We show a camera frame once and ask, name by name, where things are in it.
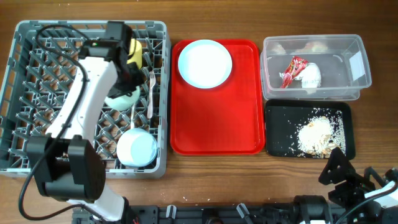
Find light green bowl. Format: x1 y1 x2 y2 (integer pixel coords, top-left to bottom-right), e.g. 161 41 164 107
104 86 141 111

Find white plastic fork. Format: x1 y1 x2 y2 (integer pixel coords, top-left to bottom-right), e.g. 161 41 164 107
147 70 156 119

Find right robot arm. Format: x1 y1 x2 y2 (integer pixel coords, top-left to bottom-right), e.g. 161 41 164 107
290 147 397 223

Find yellow plastic cup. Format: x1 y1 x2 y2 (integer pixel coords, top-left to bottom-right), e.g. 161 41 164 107
127 39 142 69

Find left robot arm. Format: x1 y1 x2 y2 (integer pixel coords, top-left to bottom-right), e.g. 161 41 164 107
18 37 142 223

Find clear plastic bin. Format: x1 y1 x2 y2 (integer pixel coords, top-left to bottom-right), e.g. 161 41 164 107
260 34 372 101

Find white plastic spoon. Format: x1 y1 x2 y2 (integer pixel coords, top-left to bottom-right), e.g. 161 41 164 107
130 103 136 129

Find large light blue plate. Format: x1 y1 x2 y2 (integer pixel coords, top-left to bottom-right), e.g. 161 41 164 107
177 39 233 89

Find black plastic tray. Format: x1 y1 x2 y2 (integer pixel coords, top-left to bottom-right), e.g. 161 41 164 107
265 99 356 159

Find white napkin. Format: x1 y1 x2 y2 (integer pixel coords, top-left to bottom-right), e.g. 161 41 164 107
293 63 322 88

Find grey dishwasher rack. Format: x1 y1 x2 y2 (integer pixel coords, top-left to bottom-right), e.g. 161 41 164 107
1 21 171 179

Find red plastic tray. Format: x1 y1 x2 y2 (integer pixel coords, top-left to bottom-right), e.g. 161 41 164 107
169 39 266 156

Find rice food leftovers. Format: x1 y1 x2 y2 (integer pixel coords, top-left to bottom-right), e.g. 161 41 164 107
283 107 346 159

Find red snack wrapper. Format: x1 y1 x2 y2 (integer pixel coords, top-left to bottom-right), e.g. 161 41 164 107
279 56 309 88

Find small light blue bowl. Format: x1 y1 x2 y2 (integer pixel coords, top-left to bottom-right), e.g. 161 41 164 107
116 128 157 167

